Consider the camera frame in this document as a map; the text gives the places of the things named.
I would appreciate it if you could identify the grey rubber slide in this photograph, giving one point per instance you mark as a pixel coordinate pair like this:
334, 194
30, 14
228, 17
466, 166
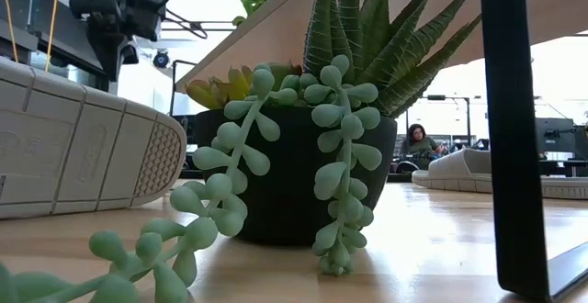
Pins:
69, 147
459, 170

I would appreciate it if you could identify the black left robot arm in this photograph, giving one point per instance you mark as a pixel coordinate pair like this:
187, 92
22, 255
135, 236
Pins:
108, 59

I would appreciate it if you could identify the succulent plant in black pot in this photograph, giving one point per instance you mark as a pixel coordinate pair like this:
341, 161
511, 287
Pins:
285, 179

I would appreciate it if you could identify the person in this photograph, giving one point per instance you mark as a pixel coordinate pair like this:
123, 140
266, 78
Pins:
418, 144

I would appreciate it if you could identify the black monitor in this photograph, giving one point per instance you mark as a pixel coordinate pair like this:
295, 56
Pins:
553, 135

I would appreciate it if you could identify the round black ceiling camera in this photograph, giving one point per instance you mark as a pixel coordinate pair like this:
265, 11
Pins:
161, 59

